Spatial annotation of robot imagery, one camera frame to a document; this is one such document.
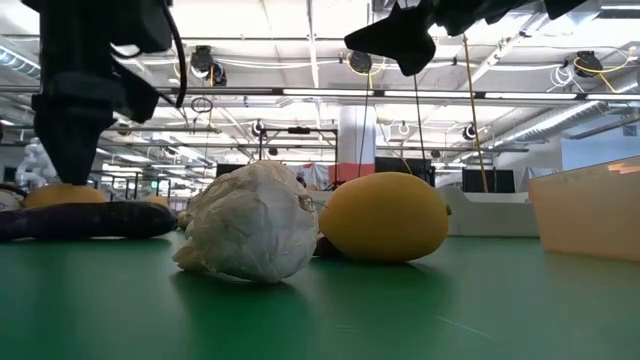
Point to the white plastic basket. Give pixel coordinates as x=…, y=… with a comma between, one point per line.
x=490, y=217

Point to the dark purple eggplant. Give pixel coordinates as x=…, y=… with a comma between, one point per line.
x=90, y=220

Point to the silver ventilation duct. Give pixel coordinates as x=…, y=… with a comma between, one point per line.
x=565, y=117

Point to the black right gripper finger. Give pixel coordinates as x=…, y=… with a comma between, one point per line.
x=400, y=40

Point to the black metal frame rack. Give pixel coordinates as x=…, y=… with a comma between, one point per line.
x=136, y=182

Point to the black monitor screen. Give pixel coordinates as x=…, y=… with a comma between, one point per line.
x=495, y=180
x=400, y=165
x=227, y=169

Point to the large white garlic bulb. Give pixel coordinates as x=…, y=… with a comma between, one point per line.
x=250, y=225

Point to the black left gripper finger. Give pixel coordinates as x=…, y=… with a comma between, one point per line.
x=72, y=140

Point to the long ceiling light strip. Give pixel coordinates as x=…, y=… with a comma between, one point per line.
x=450, y=94

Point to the white and orange pillar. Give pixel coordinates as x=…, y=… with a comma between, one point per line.
x=350, y=145

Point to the white and red banner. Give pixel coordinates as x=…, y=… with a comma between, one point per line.
x=315, y=175

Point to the small dark brown object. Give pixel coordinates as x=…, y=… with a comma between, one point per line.
x=325, y=248

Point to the black metal gantry frame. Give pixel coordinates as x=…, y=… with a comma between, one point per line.
x=299, y=130

